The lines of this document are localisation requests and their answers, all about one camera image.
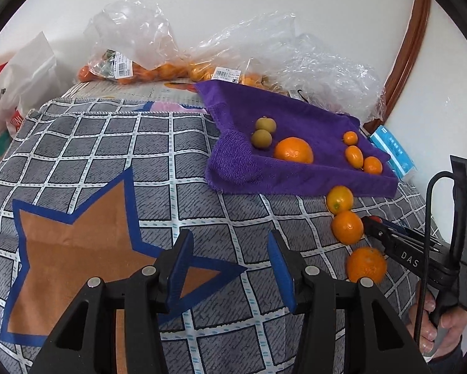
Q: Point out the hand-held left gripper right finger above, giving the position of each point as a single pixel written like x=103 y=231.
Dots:
x=282 y=268

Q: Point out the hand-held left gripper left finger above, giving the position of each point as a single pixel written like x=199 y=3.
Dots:
x=179 y=267

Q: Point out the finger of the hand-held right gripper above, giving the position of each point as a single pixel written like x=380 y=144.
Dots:
x=412 y=237
x=397 y=251

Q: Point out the small red cherry tomato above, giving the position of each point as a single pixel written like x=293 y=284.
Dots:
x=375 y=219

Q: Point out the oval orange kumquat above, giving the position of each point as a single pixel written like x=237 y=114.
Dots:
x=354 y=155

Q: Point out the green kumquat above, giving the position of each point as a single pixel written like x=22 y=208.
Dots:
x=265 y=123
x=261 y=139

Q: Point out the person's right forearm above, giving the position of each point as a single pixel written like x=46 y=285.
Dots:
x=444 y=364

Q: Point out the person's right hand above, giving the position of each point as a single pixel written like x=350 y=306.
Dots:
x=451 y=331

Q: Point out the round orange mandarin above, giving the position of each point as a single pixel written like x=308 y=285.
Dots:
x=347 y=227
x=366 y=265

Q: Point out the yellow orange mandarin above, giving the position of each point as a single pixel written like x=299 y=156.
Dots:
x=339 y=199

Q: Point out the small orange kumquat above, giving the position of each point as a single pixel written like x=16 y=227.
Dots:
x=372 y=165
x=350 y=137

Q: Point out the blue tissue pack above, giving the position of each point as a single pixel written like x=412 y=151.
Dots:
x=395 y=152

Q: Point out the large round orange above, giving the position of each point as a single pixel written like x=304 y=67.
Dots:
x=294 y=151

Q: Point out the grey checked blanket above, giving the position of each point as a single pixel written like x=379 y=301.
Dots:
x=101 y=156

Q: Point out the purple towel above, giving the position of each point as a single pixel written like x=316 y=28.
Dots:
x=303 y=109

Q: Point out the large clear crumpled plastic bag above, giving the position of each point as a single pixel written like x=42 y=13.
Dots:
x=335 y=74

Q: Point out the pale printed mat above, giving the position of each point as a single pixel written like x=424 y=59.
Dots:
x=120 y=93

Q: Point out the pile of bagged mandarins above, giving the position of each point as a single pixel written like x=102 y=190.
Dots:
x=147 y=74

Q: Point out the pile of bagged kumquats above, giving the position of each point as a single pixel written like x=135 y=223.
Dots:
x=202 y=72

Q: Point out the clear plastic bag of kumquats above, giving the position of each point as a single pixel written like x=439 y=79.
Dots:
x=241 y=43

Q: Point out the clear plastic bag of mandarins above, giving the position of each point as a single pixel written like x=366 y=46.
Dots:
x=132 y=35

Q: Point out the white plastic bag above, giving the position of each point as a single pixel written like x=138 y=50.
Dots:
x=27 y=81

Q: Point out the brown wooden curved frame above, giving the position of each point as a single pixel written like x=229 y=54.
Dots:
x=411 y=46

